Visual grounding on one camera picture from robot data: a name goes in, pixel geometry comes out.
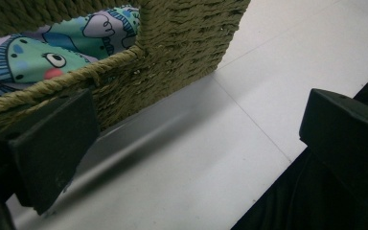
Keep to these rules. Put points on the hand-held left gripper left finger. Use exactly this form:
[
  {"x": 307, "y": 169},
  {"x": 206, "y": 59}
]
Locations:
[{"x": 49, "y": 150}]

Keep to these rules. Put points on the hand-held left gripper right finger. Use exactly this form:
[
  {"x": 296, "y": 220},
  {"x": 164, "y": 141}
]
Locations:
[{"x": 348, "y": 137}]

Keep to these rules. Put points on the cartoon dinosaur print cloth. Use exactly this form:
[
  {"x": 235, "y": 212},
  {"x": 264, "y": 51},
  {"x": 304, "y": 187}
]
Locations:
[{"x": 44, "y": 51}]

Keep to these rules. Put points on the black cloth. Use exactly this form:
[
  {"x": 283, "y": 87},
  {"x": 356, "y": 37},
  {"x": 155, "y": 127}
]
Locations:
[{"x": 300, "y": 198}]

